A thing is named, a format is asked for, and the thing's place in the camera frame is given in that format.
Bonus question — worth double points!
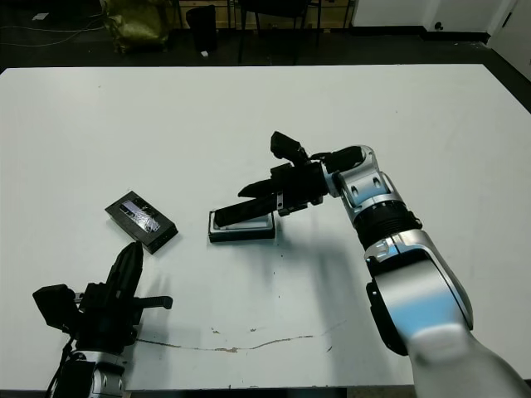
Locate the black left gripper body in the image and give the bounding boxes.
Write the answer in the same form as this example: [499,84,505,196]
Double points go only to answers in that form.
[74,281,173,353]

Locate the white door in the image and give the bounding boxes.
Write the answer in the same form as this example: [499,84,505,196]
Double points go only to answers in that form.
[489,0,531,80]

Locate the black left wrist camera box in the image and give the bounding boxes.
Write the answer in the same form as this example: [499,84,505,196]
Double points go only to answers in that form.
[32,284,83,331]

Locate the white floor cable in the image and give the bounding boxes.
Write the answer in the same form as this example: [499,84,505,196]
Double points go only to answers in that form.
[0,23,105,47]

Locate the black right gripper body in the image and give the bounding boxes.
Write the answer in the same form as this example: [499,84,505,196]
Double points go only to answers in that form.
[269,162,325,217]

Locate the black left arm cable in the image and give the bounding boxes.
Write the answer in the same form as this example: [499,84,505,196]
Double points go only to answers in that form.
[44,337,78,395]

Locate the black waste bin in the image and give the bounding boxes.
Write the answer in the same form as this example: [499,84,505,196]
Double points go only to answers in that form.
[185,4,217,53]

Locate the black box with white liner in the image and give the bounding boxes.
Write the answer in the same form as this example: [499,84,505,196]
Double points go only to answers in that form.
[208,208,277,245]

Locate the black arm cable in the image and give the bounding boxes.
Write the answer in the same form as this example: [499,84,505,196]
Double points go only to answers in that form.
[44,337,78,395]
[309,149,348,163]

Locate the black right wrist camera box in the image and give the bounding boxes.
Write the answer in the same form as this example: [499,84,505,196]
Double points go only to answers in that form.
[269,131,311,166]

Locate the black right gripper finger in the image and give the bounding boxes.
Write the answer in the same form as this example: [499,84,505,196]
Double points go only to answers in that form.
[237,177,279,199]
[244,198,280,223]

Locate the yellow-green bag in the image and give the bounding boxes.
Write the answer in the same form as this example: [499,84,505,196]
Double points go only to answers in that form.
[101,0,171,55]

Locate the black slim camera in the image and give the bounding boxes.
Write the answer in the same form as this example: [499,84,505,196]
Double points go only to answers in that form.
[213,197,277,228]

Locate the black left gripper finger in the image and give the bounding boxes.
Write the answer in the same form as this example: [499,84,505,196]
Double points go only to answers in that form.
[126,241,145,299]
[108,241,139,298]

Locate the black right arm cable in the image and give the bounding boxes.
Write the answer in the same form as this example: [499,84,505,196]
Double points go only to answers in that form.
[309,149,348,163]

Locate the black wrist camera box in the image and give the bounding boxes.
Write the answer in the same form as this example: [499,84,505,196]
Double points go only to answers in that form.
[269,131,311,166]
[32,284,83,331]

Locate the black box lid with picture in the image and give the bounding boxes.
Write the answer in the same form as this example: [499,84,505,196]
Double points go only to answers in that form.
[104,190,180,255]

